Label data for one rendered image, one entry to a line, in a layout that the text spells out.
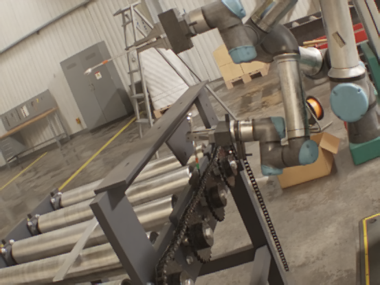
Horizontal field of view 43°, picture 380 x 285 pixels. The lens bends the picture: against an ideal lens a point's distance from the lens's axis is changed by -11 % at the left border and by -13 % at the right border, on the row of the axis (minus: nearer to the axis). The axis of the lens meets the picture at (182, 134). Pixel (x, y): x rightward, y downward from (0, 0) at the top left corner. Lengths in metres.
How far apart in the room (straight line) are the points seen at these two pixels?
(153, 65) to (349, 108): 8.65
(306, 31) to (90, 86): 6.71
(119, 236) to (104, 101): 10.98
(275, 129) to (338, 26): 0.52
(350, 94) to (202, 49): 10.62
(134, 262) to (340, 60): 0.74
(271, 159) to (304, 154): 0.14
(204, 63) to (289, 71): 10.33
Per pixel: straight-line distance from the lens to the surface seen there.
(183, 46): 1.48
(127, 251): 1.22
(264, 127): 1.72
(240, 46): 1.45
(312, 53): 2.03
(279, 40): 1.68
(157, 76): 9.93
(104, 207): 1.19
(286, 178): 4.03
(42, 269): 1.78
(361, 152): 1.56
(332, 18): 1.36
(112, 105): 12.10
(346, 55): 1.38
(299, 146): 1.63
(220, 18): 1.45
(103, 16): 12.45
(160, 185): 2.11
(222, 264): 2.62
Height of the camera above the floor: 1.43
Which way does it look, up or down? 11 degrees down
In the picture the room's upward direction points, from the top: 24 degrees counter-clockwise
